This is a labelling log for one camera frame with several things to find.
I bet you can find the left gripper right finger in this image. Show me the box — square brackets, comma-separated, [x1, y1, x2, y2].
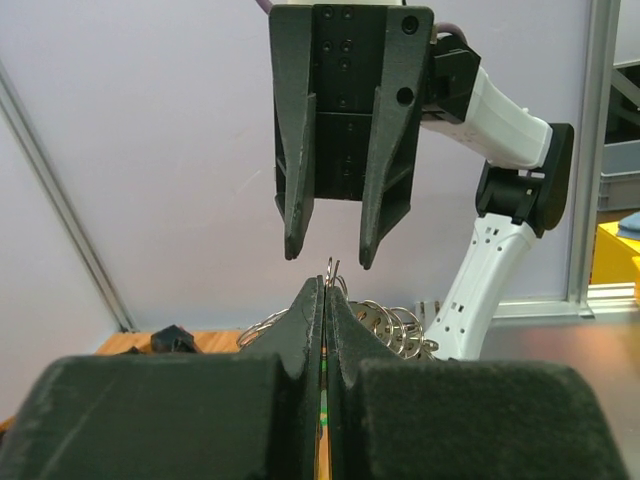
[325, 288, 628, 479]

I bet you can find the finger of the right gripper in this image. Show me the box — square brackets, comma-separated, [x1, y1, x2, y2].
[359, 6, 433, 270]
[269, 5, 316, 260]

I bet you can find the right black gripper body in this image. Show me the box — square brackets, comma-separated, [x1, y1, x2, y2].
[268, 4, 434, 203]

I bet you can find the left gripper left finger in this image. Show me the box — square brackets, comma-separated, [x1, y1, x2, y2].
[1, 278, 325, 479]

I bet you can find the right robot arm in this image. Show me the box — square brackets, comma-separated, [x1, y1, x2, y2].
[262, 1, 574, 360]

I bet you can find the wooden compartment tray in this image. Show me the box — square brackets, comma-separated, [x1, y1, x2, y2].
[0, 329, 251, 431]

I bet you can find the rolled dark tie lower right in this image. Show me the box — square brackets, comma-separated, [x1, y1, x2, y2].
[150, 325, 198, 354]

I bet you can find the grey plastic crate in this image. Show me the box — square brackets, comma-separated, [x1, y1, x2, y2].
[598, 140, 640, 212]

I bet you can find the folded blue cloth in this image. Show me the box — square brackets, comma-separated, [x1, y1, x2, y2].
[618, 211, 640, 234]

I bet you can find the yellow plastic storage bin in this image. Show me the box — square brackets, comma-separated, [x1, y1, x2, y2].
[590, 222, 639, 284]

